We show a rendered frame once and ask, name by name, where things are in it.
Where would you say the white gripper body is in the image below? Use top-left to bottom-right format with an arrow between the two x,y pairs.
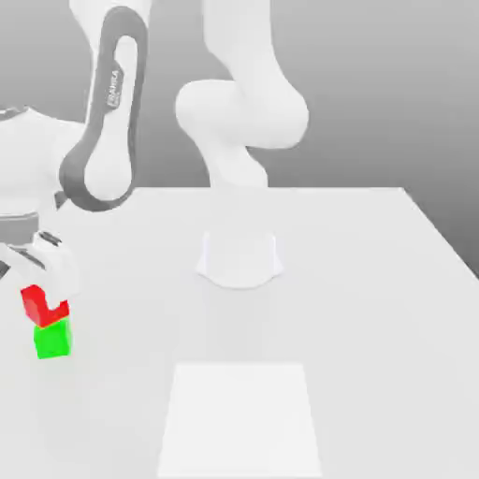
0,241 -> 82,301

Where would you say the small red cube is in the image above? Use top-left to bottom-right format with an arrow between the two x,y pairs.
20,283 -> 71,328

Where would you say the small green cube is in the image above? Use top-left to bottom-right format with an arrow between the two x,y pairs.
33,318 -> 73,360

